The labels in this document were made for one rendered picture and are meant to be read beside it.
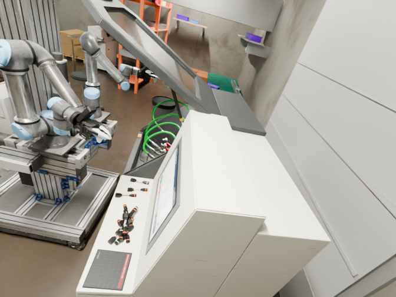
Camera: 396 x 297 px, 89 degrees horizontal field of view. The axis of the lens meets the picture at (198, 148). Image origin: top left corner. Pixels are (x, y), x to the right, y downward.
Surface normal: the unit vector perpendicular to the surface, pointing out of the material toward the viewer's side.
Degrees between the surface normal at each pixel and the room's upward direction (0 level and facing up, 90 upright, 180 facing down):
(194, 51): 90
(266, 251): 90
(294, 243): 90
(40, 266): 0
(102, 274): 0
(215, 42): 90
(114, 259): 0
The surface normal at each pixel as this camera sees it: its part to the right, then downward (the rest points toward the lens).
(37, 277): 0.24, -0.81
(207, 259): 0.05, 0.56
